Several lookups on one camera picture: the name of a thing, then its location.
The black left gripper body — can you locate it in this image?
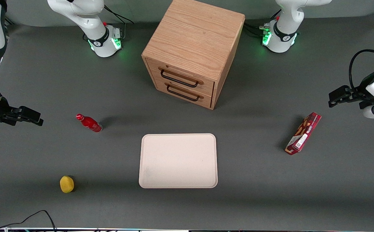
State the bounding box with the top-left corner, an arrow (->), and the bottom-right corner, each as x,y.
350,70 -> 374,110

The red coke bottle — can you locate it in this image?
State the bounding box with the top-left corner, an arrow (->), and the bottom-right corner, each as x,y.
76,113 -> 103,133

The beige plastic tray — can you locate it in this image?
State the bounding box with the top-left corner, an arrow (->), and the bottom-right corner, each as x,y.
139,133 -> 218,189

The red cookie box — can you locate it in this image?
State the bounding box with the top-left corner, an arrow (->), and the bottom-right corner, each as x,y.
285,112 -> 322,156

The yellow sponge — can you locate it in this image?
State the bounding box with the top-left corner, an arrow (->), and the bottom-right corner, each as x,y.
60,175 -> 75,194

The wooden drawer cabinet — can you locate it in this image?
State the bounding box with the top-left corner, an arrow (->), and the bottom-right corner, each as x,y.
141,0 -> 246,110

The black looped wrist cable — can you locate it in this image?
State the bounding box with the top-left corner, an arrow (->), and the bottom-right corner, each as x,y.
349,49 -> 374,91

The black cable on table edge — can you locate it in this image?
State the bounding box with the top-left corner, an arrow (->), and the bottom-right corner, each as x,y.
0,210 -> 57,232

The black left arm base cable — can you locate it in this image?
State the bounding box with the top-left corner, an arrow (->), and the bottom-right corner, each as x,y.
243,9 -> 281,38

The black arm base cable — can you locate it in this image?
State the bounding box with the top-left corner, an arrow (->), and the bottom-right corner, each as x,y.
103,5 -> 135,36
243,9 -> 281,38

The black right arm base cable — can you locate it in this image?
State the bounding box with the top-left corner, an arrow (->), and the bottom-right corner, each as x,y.
103,5 -> 135,36

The wooden drawer with short handle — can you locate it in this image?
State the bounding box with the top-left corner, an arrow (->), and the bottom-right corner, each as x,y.
155,79 -> 213,109

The wooden drawer with long handle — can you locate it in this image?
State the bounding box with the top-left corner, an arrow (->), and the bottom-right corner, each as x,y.
146,59 -> 215,97

